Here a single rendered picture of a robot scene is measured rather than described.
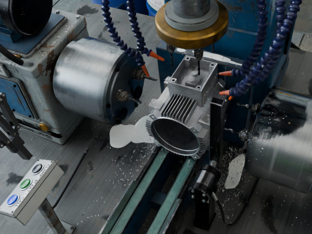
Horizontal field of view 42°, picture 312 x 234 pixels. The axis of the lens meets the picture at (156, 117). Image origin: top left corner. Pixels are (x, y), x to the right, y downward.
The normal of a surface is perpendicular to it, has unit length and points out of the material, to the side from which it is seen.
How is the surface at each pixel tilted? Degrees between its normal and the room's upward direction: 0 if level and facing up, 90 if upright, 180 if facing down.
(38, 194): 66
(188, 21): 0
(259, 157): 73
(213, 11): 0
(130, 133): 0
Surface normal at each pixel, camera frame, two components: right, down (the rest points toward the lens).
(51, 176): 0.77, 0.00
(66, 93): -0.46, 0.43
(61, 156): -0.09, -0.65
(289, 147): -0.41, 0.13
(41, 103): -0.45, 0.69
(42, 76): 0.89, 0.29
